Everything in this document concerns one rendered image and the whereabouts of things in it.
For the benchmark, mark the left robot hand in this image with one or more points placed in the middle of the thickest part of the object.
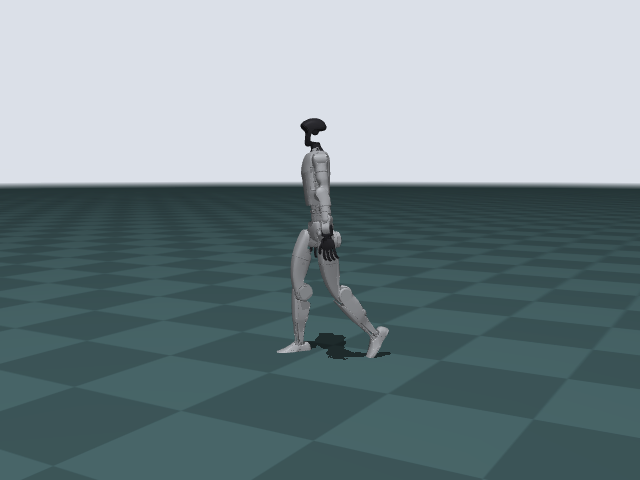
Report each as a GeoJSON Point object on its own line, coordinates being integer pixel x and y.
{"type": "Point", "coordinates": [327, 244]}

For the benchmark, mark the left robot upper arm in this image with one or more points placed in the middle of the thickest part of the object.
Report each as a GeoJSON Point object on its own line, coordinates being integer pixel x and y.
{"type": "Point", "coordinates": [320, 163]}

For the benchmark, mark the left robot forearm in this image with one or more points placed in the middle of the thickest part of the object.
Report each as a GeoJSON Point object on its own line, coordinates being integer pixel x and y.
{"type": "Point", "coordinates": [325, 210]}

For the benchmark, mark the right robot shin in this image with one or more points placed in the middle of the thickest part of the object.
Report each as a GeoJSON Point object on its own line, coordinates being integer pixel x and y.
{"type": "Point", "coordinates": [300, 312]}

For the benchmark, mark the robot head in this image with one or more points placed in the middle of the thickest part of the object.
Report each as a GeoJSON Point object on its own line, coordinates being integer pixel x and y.
{"type": "Point", "coordinates": [313, 125]}

